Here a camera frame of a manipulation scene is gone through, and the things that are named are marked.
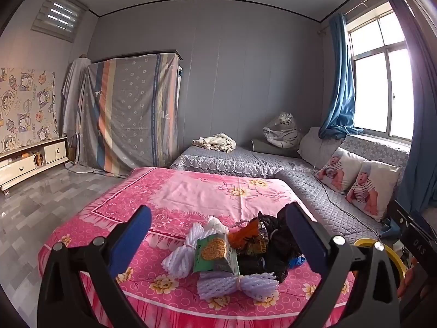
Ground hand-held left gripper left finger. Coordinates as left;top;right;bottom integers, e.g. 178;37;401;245
37;205;152;328

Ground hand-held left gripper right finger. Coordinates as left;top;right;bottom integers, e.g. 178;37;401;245
285;202;400;328

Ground yellow round bin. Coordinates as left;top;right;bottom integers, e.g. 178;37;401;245
353;237;408;292

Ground black plastic bag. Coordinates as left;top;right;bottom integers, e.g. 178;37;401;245
237;207;304;282

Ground orange snack wrapper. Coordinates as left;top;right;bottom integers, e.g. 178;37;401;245
227;219;270;255

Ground green snack packet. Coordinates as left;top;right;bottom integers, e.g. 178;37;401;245
193;233;241;276

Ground person's right hand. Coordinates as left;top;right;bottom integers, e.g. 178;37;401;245
400;256;419;301

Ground baby print pillow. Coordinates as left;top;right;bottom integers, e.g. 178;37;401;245
315;147;366;194
345;160;403;221

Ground pink floral blanket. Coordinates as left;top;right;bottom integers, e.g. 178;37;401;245
37;167;356;328

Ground grey pillow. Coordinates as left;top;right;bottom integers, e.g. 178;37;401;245
299;127;344;169

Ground flat grey cushion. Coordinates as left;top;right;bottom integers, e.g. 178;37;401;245
252;139;301;159

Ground plush tiger in plastic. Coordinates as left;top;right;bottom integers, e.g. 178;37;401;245
263;112;303;149

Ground dark blue curtain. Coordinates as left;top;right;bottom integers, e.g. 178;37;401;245
379;0;437;240

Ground white low cabinet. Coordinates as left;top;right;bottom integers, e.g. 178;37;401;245
0;136;68;194

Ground beige cloth pile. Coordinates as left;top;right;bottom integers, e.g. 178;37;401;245
192;132;237;153

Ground striped floral cloth cover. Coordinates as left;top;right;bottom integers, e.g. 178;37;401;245
65;51;183;178

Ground light blue curtain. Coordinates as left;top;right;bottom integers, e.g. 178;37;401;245
319;14;364;140

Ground white hanging cloth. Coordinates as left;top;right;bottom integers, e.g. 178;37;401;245
61;56;91;137

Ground window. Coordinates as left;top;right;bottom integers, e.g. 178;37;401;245
343;2;414;144

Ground grey window blind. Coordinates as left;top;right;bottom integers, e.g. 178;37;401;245
32;0;88;43

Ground cartoon print wall sheet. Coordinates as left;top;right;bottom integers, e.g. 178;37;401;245
0;66;59;154

